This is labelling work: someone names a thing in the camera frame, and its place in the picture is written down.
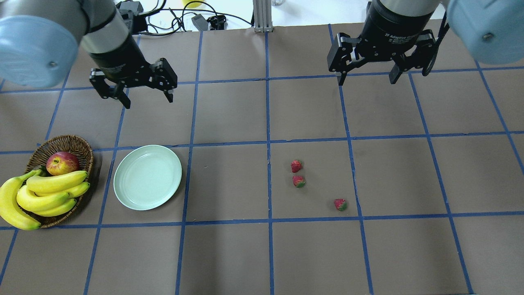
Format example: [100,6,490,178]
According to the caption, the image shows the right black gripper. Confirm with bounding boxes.
[327,0,438,86]

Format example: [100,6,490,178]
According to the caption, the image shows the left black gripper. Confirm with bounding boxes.
[88,35,178,109]

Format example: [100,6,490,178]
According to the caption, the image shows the red strawberry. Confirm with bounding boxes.
[292,175,306,188]
[290,159,303,173]
[333,198,348,212]

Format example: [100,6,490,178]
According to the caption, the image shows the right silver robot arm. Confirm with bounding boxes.
[326,0,524,86]

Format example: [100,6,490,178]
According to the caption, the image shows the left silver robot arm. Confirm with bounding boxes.
[0,0,178,109]

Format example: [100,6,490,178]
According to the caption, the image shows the pale green plate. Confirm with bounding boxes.
[113,145,182,211]

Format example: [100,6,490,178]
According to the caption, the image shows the black power adapter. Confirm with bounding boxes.
[191,14,210,32]

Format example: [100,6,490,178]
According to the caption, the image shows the red yellow apple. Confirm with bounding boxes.
[45,151,80,176]

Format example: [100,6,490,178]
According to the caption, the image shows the wicker fruit basket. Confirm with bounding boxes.
[24,134,99,229]

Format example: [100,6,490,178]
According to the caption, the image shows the yellow banana bunch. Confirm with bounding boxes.
[0,169,90,230]

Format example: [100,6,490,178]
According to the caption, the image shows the black cable bundle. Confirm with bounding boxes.
[117,0,252,36]

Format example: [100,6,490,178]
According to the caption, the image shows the aluminium frame post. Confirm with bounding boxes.
[253,0,274,32]

